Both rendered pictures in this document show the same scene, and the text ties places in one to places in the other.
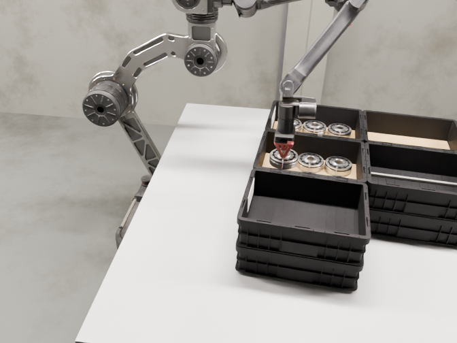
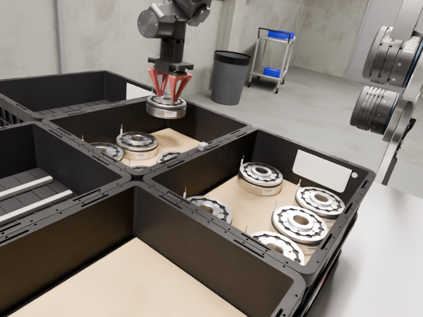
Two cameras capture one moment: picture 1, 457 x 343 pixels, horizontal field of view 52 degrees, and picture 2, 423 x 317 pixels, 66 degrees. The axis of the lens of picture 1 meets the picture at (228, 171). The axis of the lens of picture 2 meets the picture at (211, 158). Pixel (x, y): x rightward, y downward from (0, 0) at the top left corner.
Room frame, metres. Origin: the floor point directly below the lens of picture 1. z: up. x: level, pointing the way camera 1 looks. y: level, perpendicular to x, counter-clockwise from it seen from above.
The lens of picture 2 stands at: (1.89, -0.91, 1.21)
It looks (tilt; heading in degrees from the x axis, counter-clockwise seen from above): 27 degrees down; 111
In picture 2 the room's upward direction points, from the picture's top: 9 degrees clockwise
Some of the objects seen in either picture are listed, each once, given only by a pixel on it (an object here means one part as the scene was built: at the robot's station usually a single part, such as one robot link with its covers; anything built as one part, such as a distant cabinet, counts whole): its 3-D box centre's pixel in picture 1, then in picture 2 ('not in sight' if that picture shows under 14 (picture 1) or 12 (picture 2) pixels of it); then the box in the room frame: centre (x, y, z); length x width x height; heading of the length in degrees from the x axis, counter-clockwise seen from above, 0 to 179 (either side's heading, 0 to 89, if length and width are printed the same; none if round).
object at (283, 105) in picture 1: (288, 109); (172, 26); (1.46, -0.20, 1.13); 0.07 x 0.06 x 0.07; 85
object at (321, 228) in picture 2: (314, 126); (299, 223); (1.88, -0.38, 0.86); 0.10 x 0.10 x 0.01
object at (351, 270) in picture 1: (300, 239); not in sight; (1.22, -0.25, 0.76); 0.40 x 0.30 x 0.12; 79
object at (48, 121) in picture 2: (311, 156); (158, 127); (1.51, -0.31, 0.92); 0.40 x 0.30 x 0.02; 79
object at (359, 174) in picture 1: (309, 167); (156, 147); (1.51, -0.31, 0.87); 0.40 x 0.30 x 0.11; 79
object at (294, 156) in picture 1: (283, 155); (167, 101); (1.46, -0.20, 0.95); 0.10 x 0.10 x 0.01
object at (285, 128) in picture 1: (285, 125); (171, 53); (1.46, -0.20, 1.07); 0.10 x 0.07 x 0.07; 170
